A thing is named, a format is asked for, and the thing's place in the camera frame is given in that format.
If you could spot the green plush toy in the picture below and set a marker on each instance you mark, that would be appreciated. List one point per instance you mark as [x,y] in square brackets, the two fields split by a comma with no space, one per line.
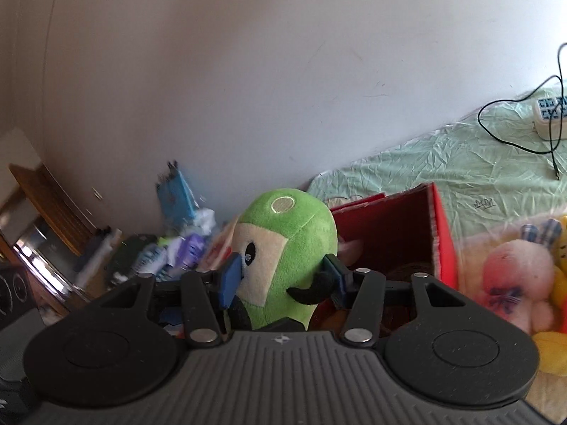
[288,239]

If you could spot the white power strip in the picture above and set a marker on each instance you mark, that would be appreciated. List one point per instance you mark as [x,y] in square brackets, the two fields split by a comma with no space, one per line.
[547,119]

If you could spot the red cardboard box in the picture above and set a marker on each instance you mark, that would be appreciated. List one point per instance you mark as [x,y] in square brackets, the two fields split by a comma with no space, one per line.
[398,230]

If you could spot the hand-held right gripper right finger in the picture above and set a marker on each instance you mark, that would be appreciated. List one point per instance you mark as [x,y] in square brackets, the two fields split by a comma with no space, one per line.
[333,271]

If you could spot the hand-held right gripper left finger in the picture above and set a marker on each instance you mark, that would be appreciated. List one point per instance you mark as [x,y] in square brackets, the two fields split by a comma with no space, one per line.
[230,281]

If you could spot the blue packet with clips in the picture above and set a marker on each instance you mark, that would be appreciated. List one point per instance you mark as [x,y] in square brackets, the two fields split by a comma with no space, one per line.
[177,199]

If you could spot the picture book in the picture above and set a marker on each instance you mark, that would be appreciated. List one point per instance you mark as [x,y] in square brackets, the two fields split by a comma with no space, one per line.
[221,248]

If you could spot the wooden cabinet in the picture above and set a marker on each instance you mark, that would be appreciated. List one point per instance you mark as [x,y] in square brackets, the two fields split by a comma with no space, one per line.
[48,203]

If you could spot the pile of clothes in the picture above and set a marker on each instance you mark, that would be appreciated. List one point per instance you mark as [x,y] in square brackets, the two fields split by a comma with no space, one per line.
[150,256]

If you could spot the yellow bear plush toy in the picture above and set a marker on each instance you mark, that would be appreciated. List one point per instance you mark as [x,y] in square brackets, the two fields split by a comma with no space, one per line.
[553,349]

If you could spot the pink bunny plush toy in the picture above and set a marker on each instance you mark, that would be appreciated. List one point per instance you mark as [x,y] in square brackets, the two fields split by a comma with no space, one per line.
[509,270]

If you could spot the green printed bed sheet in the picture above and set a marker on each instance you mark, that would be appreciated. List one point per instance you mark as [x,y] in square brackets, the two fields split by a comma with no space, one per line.
[443,159]

